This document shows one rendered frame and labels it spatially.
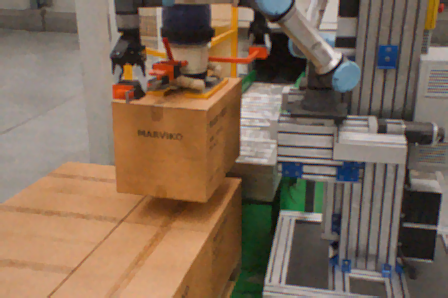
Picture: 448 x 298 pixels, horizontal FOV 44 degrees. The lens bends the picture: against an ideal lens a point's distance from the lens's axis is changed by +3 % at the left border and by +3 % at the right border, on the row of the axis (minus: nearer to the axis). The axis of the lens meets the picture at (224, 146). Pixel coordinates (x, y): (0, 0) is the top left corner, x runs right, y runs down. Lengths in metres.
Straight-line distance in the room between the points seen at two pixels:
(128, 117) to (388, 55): 1.09
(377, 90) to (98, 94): 2.08
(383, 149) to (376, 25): 0.53
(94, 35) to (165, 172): 1.73
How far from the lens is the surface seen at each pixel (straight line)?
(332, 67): 2.06
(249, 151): 3.26
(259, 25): 2.55
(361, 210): 2.60
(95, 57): 3.81
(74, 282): 2.05
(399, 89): 2.43
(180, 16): 2.29
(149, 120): 2.19
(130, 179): 2.32
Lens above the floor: 1.62
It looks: 19 degrees down
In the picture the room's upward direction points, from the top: straight up
